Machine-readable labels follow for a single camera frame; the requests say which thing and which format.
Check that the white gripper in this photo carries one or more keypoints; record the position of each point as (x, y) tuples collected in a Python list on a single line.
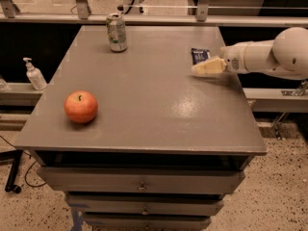
[(235, 59)]

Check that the blue rxbar wrapper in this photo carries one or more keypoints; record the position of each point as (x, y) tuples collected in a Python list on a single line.
[(200, 55)]

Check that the green white 7up can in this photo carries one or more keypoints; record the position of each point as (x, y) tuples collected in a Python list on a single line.
[(116, 32)]

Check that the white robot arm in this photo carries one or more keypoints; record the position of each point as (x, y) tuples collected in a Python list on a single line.
[(284, 57)]

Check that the grey drawer cabinet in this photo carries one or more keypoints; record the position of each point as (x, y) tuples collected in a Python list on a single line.
[(152, 112)]

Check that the red apple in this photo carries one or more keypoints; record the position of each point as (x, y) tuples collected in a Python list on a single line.
[(81, 106)]

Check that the white pump dispenser bottle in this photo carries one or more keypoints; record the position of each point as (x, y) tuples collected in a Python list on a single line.
[(34, 75)]

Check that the top grey drawer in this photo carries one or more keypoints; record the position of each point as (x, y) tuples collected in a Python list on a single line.
[(140, 180)]

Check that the grey drawer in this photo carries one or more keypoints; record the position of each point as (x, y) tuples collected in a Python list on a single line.
[(144, 204), (140, 180), (147, 222)]

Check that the middle grey drawer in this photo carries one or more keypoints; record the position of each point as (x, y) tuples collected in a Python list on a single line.
[(144, 204)]

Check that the bottom grey drawer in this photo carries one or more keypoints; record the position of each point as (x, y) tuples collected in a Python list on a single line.
[(147, 222)]

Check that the metal window railing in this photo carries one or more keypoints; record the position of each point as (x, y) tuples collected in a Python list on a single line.
[(237, 13)]

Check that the black wheeled stand leg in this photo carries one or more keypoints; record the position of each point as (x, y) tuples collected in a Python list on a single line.
[(14, 157)]

